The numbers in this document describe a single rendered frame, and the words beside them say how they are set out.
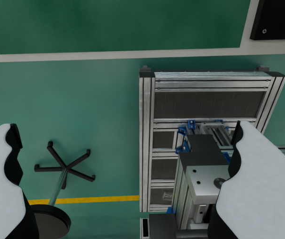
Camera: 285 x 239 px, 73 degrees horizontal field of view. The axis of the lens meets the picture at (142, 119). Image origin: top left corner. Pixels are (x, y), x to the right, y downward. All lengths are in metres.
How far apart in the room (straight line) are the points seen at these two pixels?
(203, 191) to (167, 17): 0.41
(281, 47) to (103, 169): 1.58
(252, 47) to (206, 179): 0.36
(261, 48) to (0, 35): 0.65
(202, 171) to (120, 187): 1.55
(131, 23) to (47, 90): 1.08
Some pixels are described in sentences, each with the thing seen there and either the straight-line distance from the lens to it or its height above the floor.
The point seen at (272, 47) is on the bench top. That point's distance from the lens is 0.63.
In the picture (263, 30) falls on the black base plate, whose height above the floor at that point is 0.77.
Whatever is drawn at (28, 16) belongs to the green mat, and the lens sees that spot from 0.56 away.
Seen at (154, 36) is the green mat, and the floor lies 0.75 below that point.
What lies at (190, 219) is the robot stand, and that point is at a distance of 0.57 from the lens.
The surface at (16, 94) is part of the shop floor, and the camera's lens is 1.61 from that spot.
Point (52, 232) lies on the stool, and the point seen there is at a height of 0.56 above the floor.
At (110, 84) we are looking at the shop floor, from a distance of 1.36.
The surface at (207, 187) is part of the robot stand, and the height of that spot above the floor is 0.97.
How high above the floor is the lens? 1.26
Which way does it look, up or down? 58 degrees down
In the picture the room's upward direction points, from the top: 176 degrees clockwise
